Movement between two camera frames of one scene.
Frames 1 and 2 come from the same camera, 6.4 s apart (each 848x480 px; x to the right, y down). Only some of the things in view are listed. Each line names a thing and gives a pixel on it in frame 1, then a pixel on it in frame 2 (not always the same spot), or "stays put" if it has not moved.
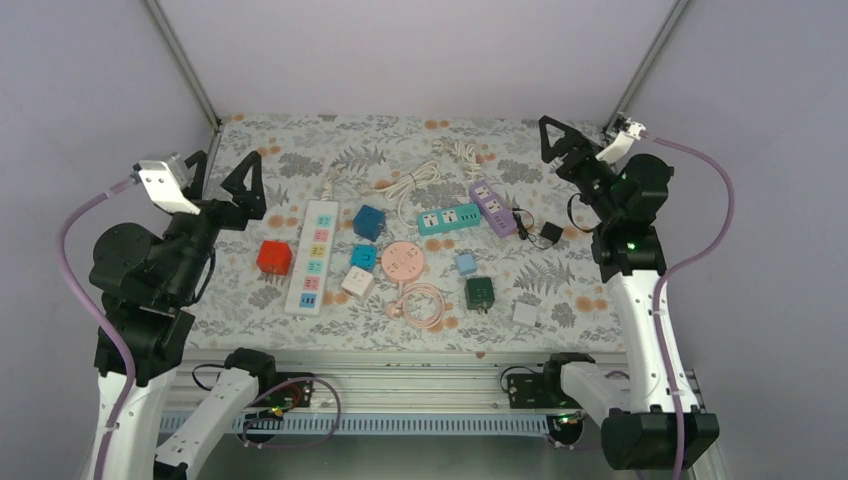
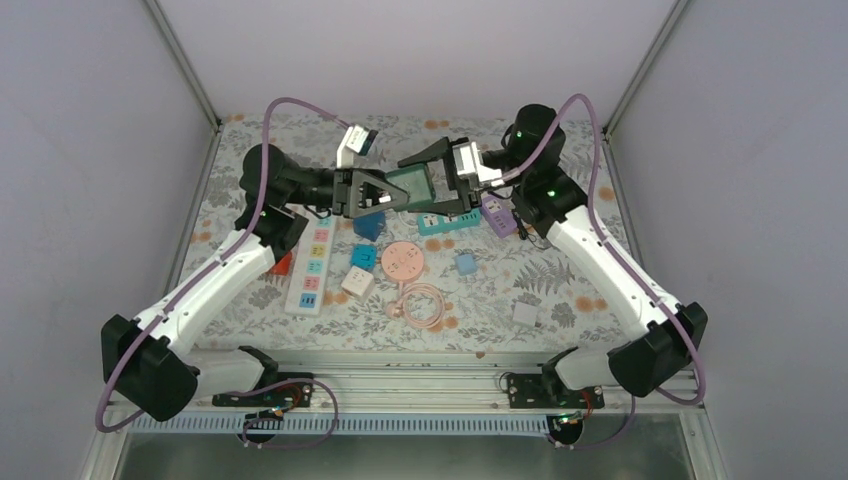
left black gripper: (250, 204) to (348, 193)
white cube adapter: (525, 313) stays put
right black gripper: (572, 139) to (466, 185)
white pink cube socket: (358, 284) stays put
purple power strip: (502, 219) stays put
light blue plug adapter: (465, 264) stays put
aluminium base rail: (415, 393) stays put
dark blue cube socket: (369, 223) stays put
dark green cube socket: (479, 294) to (417, 181)
